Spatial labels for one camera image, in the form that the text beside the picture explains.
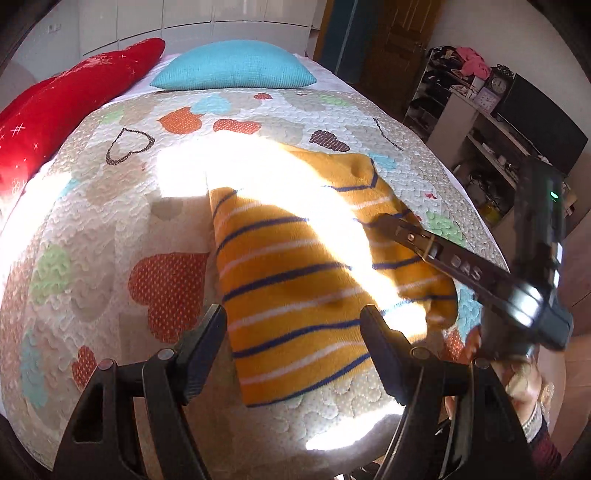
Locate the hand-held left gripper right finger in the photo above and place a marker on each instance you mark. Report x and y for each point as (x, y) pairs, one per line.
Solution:
(375, 333)

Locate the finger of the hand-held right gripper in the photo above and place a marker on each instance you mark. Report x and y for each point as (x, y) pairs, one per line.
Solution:
(401, 233)

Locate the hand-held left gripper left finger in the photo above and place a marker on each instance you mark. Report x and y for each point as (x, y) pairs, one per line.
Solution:
(207, 332)

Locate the yellow striped sweater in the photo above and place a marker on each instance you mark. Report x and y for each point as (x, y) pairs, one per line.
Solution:
(286, 286)

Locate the person's right forearm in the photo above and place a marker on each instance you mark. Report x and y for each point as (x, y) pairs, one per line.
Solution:
(542, 443)

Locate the person's right hand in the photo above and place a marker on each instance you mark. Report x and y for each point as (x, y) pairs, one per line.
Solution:
(524, 387)

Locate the yellow container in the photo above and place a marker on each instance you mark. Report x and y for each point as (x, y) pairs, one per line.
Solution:
(490, 214)

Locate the white shelf unit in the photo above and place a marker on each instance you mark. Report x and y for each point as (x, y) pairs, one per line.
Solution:
(466, 124)

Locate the black monitor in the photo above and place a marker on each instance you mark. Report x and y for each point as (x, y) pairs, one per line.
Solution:
(540, 120)

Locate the heart print quilt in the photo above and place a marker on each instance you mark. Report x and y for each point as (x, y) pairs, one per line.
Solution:
(115, 207)

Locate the white square clock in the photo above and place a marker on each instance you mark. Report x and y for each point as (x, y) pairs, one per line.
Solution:
(486, 99)

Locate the black ornate clock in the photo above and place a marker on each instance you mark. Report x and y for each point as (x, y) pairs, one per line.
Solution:
(501, 83)

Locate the brown wooden door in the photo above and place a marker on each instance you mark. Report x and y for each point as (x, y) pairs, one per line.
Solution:
(397, 50)

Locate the pink cloth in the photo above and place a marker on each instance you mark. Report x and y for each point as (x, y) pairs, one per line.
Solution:
(473, 62)

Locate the teal knitted pillow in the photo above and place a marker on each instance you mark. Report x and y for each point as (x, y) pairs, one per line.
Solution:
(235, 64)

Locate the red patterned pillow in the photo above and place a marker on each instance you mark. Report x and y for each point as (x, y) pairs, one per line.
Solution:
(69, 106)

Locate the white wardrobe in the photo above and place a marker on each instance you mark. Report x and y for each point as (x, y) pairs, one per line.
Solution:
(184, 18)

